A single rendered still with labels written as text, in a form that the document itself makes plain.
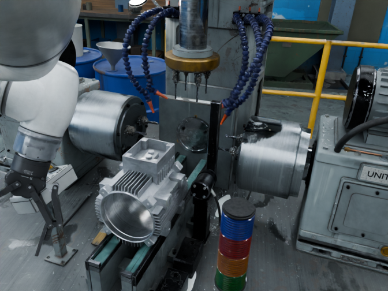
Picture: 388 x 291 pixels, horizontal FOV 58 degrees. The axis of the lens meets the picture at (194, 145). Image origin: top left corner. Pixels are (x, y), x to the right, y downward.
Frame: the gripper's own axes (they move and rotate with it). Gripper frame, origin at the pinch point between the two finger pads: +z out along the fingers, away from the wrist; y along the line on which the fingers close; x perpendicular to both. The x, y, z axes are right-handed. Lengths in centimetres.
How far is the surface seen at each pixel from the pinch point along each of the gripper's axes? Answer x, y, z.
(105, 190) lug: 6.1, 17.6, -15.2
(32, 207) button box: 9.5, 2.3, -5.7
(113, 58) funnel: 182, 14, -64
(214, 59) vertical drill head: 25, 39, -59
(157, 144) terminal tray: 16.7, 28.8, -29.3
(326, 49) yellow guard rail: 186, 178, -135
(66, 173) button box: 19.9, 7.5, -13.6
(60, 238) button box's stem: 21.5, 11.3, 5.8
